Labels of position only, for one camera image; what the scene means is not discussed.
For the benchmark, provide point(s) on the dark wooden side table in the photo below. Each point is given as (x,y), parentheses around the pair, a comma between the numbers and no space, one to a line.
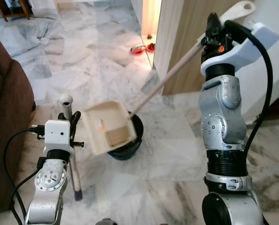
(13,7)

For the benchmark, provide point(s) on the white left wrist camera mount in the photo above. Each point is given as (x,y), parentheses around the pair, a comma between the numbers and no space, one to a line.
(57,133)

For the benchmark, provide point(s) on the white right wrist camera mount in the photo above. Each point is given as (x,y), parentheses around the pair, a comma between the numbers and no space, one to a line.
(245,47)

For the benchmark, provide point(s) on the light wood wall panel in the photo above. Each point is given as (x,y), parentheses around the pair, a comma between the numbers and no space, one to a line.
(186,37)

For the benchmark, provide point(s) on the grey robot foot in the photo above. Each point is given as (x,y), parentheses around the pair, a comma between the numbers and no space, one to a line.
(106,221)

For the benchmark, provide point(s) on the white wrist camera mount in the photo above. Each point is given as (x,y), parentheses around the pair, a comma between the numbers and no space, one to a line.
(245,47)
(57,133)

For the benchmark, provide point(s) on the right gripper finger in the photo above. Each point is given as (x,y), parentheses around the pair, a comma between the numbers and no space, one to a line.
(213,23)

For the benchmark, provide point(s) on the red pet bowl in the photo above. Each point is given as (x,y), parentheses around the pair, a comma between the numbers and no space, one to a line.
(150,47)

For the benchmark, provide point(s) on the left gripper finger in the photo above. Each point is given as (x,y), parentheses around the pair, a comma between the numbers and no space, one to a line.
(76,119)
(62,116)

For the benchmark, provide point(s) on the small cardboard box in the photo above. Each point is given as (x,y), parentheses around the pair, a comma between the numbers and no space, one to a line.
(117,136)

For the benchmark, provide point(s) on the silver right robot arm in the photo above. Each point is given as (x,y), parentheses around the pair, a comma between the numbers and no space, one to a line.
(223,122)

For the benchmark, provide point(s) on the brown sofa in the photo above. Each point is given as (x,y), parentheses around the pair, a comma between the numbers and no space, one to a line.
(8,117)

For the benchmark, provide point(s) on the beige hand broom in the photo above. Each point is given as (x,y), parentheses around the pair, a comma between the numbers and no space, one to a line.
(66,104)

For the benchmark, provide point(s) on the dark round bin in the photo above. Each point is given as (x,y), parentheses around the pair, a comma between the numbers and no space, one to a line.
(125,151)

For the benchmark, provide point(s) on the dark wooden staircase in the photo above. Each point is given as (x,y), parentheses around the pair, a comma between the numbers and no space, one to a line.
(275,103)

